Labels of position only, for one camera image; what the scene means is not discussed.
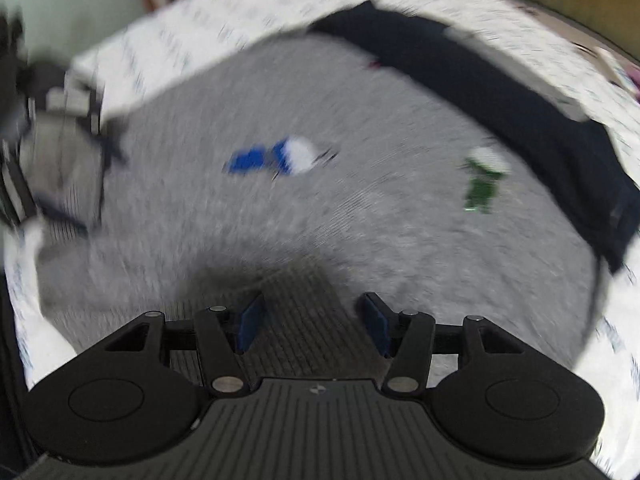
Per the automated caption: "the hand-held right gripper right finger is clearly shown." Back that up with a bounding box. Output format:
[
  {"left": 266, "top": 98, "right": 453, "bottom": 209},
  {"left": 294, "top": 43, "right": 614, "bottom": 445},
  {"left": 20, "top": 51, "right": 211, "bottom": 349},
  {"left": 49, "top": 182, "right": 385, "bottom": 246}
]
[{"left": 362, "top": 292, "right": 523, "bottom": 395}]

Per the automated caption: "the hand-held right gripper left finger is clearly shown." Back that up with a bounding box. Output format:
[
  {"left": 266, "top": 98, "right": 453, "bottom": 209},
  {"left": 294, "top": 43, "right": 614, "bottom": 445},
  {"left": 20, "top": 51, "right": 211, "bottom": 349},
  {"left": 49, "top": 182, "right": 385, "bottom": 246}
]
[{"left": 102, "top": 292, "right": 268, "bottom": 396}]

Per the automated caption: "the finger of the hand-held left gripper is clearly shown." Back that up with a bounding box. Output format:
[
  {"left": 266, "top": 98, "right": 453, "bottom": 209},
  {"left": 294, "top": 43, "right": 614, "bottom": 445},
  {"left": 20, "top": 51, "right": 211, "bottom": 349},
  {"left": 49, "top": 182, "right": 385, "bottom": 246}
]
[
  {"left": 85, "top": 85, "right": 129, "bottom": 168},
  {"left": 34, "top": 194, "right": 92, "bottom": 237}
]

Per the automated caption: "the grey sweater with navy sleeves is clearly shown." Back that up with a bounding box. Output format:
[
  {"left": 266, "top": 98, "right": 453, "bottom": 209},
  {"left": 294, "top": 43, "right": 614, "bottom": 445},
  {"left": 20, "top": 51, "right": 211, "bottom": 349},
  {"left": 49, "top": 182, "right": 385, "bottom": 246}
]
[{"left": 20, "top": 0, "right": 638, "bottom": 376}]

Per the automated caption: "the white script-printed quilt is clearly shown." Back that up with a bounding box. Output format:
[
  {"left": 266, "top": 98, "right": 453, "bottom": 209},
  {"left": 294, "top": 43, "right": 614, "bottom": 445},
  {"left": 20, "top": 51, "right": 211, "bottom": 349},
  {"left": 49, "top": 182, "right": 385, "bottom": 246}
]
[{"left": 0, "top": 0, "right": 640, "bottom": 476}]

